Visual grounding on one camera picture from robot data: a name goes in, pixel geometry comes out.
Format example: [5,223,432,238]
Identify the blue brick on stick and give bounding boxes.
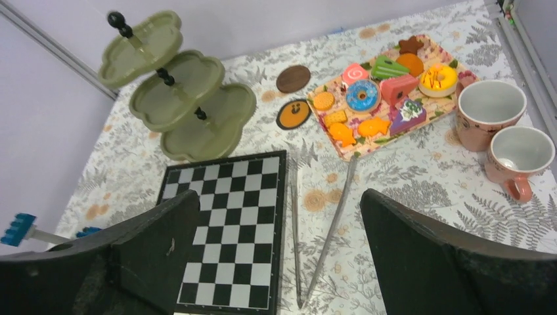
[1,213,70,247]

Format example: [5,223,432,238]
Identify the orange fish cookie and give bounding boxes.
[357,117,391,137]
[328,123,357,148]

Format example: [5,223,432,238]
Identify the orange smiley face coaster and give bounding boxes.
[276,99,311,130]

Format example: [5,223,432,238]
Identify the pink cake slice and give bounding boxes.
[380,74,419,107]

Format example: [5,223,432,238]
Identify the blue lego brick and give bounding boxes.
[75,226,102,238]

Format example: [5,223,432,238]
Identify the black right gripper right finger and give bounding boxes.
[360,189,556,314]

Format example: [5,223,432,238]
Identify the floral tablecloth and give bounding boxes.
[56,1,556,314]

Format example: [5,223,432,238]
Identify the large pink mug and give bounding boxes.
[456,80,527,152]

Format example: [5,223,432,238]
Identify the brown star cookie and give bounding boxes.
[398,35,424,55]

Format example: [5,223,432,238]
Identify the metal serving tongs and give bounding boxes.
[288,155,359,310]

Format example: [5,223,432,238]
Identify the yellow frosted donut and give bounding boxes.
[418,64,458,98]

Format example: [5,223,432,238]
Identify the orange fish cookie left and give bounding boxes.
[328,123,357,148]

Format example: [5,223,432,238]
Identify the blue frosted donut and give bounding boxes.
[345,79,381,112]

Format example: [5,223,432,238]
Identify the round orange biscuit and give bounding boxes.
[313,91,336,111]

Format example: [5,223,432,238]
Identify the floral serving tray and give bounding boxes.
[307,35,475,161]

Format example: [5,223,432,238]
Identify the green three-tier dessert stand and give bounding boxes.
[98,10,256,162]

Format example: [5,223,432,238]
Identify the black white chessboard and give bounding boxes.
[158,150,287,314]

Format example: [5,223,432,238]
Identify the pink swirl roll cake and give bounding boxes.
[341,63,369,87]

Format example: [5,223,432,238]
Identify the small pink mug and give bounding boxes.
[484,125,556,203]

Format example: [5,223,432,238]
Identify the square orange cracker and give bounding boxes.
[323,110,347,128]

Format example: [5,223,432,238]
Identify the dark brown round coaster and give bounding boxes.
[276,65,311,93]

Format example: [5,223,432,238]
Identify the green cake slice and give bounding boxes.
[371,55,410,79]

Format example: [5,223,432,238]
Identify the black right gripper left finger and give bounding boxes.
[1,190,200,314]

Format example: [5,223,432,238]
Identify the purple cake slice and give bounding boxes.
[389,98,427,136]

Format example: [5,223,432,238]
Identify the orange fish cookie right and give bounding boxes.
[357,117,391,137]

